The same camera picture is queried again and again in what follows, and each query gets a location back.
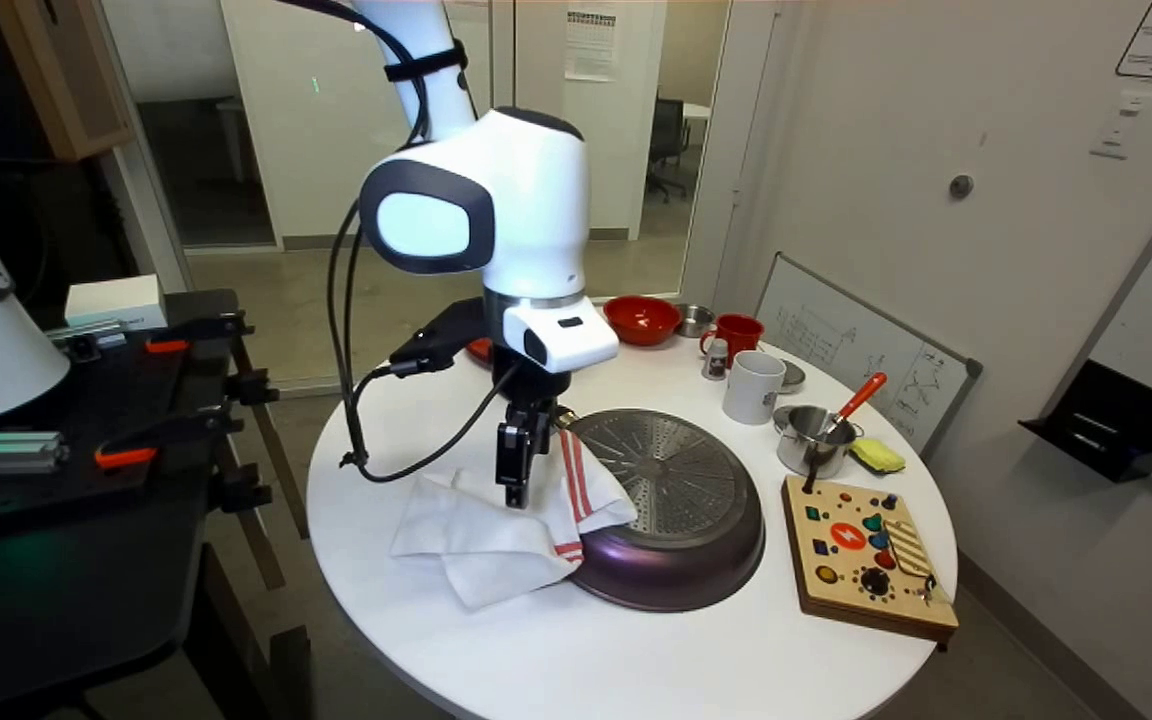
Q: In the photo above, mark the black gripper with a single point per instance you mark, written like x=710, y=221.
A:
x=528, y=386

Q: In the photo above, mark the white towel with red stripes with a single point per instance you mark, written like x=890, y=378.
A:
x=481, y=547

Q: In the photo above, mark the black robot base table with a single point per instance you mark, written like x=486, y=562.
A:
x=58, y=586

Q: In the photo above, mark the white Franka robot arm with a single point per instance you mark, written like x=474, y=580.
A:
x=521, y=201

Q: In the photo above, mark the red bowl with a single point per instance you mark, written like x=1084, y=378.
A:
x=642, y=323

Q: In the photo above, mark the white mug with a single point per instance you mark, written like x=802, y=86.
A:
x=749, y=389

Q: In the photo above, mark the red mug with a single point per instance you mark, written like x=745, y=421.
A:
x=736, y=336

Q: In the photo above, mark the steel pot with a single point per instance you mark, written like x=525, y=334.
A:
x=802, y=434

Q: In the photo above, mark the black office chair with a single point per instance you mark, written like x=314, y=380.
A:
x=670, y=140

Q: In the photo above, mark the small leaning whiteboard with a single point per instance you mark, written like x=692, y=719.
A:
x=859, y=340

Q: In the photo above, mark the yellow green sponge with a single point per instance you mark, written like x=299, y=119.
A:
x=879, y=456

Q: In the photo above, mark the wooden toy board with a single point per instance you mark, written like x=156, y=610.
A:
x=870, y=562

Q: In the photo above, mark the black clamp with orange tip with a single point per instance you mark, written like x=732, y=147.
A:
x=165, y=347
x=127, y=456

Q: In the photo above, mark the white door with glass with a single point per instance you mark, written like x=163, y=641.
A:
x=535, y=55

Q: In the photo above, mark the paper sign on door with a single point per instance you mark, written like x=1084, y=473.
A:
x=591, y=45

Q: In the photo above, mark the white box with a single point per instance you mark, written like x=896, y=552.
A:
x=118, y=303

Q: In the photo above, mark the wooden cabinet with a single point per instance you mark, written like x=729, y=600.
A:
x=60, y=74

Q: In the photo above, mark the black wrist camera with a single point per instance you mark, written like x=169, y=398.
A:
x=442, y=340

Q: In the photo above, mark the round wall knob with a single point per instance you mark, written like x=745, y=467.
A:
x=960, y=190

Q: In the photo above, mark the black wall tray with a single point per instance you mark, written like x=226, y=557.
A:
x=1110, y=421

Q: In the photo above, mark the small wall label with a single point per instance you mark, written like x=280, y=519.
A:
x=1120, y=124

